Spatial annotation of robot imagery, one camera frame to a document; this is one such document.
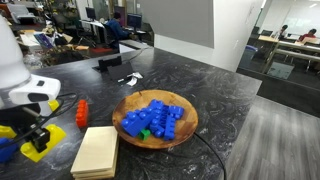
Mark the white paper tag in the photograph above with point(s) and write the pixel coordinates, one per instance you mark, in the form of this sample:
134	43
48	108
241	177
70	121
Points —
133	79

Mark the grey office printer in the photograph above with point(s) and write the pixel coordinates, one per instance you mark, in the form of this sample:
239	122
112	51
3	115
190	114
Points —
19	12

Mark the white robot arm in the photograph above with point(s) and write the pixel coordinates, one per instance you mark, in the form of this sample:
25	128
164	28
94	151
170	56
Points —
11	56

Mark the blue stacked toy block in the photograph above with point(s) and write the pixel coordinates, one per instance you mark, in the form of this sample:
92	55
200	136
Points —
6	150

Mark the blue waste bin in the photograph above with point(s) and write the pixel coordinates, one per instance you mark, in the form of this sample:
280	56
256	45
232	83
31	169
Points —
248	56

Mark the long light meeting table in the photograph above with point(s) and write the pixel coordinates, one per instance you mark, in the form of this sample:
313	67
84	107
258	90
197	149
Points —
293	48

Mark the person in red shirt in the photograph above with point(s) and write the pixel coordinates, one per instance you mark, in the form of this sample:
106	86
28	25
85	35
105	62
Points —
308	35

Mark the red toy block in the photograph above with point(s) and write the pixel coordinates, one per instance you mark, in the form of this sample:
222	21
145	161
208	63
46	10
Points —
81	114

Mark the small yellow toy block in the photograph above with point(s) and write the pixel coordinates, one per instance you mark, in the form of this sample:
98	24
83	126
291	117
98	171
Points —
53	105

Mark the large blue toy block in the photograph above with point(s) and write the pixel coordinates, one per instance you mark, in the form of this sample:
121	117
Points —
136	121

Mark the large yellow toy block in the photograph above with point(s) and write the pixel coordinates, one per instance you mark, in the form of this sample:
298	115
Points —
55	134

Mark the light wooden pallet object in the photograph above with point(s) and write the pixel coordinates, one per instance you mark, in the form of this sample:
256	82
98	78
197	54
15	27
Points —
96	151

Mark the black outlet box with tag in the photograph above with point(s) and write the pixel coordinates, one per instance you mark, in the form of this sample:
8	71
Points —
119	71

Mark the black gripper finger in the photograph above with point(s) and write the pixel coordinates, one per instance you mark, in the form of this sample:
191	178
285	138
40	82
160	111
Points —
40	138

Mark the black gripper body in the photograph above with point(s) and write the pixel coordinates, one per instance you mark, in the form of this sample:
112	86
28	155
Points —
16	116

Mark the black computer monitor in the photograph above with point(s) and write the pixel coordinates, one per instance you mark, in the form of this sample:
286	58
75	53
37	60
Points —
90	13
134	20

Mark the round wooden bowl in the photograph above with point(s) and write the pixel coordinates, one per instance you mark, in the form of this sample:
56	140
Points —
186	123

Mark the person in blue shirt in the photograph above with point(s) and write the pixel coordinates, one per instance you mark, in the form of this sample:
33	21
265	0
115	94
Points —
116	28

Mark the small blue toy block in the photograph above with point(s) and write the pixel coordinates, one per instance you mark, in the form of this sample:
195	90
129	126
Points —
156	104
176	111

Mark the long blue toy block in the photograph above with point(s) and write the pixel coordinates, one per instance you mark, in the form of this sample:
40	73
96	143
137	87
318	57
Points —
169	128
157	126

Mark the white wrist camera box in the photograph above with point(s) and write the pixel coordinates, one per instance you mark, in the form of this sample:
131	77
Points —
33	91

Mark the small green block in bowl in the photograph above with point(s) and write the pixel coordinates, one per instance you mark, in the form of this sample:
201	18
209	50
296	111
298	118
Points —
144	134

